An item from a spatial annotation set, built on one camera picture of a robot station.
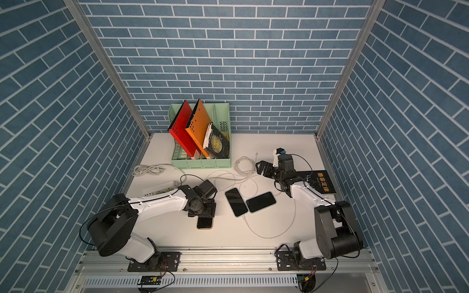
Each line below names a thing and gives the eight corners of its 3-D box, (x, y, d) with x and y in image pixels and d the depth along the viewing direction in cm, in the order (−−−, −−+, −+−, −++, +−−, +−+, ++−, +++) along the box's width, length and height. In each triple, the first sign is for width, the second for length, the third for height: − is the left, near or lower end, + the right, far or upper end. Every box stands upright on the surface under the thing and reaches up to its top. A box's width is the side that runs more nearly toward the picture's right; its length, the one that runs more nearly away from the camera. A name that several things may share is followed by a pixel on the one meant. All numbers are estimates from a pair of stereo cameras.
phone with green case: (250, 213, 89) (250, 211, 88) (245, 202, 93) (245, 200, 92) (275, 203, 93) (276, 201, 91) (270, 192, 97) (270, 191, 95)
